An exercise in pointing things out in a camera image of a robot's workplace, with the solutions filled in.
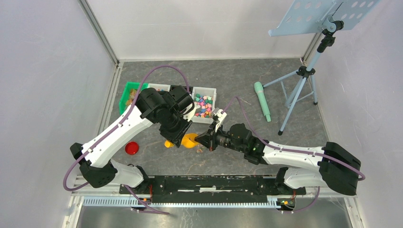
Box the clear plastic jar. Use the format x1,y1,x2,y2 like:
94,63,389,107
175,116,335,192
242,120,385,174
196,145,209,154

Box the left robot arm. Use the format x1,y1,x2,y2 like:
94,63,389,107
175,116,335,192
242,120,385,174
70,86,195,194

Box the purple cable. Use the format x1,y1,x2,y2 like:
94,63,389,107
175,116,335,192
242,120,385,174
63,65,191,215
221,95,366,215

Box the orange plastic scoop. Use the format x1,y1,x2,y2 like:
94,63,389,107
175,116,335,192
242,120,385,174
164,133,199,149

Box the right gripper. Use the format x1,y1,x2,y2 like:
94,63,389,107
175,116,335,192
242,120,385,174
194,122,245,153

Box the aluminium frame post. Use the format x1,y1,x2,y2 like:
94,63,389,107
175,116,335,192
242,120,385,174
78,0,120,66

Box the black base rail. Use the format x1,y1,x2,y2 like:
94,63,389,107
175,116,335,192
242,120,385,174
119,175,307,204

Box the white lollipop bin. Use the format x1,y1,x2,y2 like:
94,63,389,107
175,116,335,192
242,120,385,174
147,83,171,92

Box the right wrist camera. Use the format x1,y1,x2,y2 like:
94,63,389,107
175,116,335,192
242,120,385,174
212,108,227,129

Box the white star candy bin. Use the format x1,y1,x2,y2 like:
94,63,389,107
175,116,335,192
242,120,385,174
192,87,217,124

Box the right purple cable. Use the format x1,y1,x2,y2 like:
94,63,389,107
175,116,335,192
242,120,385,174
221,95,366,215

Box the green candy bin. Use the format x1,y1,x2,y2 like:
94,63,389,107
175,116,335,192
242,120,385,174
119,82,140,114

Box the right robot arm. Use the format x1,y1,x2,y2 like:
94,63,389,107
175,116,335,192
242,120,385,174
195,123,365,196

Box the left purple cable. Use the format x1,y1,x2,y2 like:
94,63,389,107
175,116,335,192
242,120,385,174
63,65,191,215

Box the red jar lid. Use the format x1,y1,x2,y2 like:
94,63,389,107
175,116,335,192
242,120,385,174
125,142,139,155

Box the blue music stand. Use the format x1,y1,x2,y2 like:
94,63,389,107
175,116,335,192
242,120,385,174
254,0,379,135

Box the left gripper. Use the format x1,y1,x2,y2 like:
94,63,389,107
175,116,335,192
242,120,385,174
159,109,193,148

